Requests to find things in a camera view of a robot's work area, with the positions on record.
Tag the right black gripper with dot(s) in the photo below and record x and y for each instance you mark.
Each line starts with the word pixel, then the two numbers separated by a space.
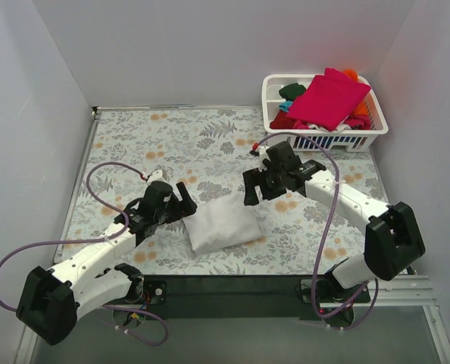
pixel 260 182

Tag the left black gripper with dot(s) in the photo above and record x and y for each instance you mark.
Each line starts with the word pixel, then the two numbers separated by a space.
pixel 176 208

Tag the white t shirt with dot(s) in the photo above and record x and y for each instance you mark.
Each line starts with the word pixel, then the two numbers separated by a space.
pixel 221 223

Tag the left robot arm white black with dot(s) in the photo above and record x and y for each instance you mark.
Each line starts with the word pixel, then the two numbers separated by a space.
pixel 90 262

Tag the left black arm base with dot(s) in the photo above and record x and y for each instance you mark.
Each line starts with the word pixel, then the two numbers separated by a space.
pixel 148 292

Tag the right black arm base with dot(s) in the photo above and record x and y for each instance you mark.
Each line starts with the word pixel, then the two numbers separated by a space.
pixel 327 293

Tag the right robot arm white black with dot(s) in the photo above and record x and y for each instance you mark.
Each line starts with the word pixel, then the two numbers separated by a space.
pixel 392 239

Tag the floral patterned table mat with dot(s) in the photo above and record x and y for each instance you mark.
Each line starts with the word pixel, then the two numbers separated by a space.
pixel 207 150

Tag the dark red t shirt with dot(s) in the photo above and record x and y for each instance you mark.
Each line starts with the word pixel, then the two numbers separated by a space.
pixel 282 122

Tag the teal t shirt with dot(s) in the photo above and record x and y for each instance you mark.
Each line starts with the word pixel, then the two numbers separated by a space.
pixel 285 106

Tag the dark green t shirt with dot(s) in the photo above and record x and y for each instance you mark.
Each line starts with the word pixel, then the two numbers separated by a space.
pixel 292 91

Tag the magenta folded t shirt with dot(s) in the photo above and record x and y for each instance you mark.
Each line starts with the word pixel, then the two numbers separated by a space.
pixel 329 100

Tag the white plastic basket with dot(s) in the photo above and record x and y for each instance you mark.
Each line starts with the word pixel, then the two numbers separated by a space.
pixel 300 140

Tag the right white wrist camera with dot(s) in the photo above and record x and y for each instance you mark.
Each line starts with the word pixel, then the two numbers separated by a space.
pixel 263 158

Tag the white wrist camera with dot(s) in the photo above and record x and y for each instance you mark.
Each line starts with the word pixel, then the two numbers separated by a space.
pixel 157 175
pixel 263 158

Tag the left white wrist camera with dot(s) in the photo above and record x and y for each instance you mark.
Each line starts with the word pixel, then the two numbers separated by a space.
pixel 157 175

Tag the aluminium frame rail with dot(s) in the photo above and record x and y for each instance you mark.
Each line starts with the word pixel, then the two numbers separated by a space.
pixel 399 292

